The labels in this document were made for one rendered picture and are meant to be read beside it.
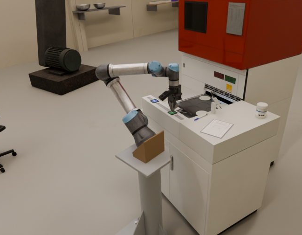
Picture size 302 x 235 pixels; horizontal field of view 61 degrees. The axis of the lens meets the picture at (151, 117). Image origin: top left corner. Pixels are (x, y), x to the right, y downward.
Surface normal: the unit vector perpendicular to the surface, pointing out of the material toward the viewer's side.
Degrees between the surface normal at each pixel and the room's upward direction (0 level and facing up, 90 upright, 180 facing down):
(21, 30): 90
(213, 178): 90
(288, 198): 0
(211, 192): 90
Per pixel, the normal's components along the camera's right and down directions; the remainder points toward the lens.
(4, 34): 0.70, 0.31
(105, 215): -0.04, -0.88
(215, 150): 0.51, 0.38
